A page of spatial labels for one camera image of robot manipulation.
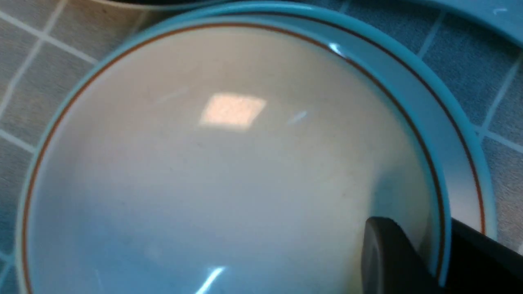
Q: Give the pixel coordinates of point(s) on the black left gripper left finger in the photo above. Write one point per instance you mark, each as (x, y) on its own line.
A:
(390, 264)

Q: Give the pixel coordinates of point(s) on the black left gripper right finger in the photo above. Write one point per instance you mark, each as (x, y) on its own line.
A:
(480, 265)

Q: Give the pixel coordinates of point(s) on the thin-rimmed white bowl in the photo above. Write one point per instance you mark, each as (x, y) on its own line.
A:
(228, 155)

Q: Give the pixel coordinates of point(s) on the thin-rimmed white plate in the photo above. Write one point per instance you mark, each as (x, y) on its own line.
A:
(464, 165)

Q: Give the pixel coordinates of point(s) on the black-rimmed white bowl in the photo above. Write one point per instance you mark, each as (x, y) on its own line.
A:
(161, 5)

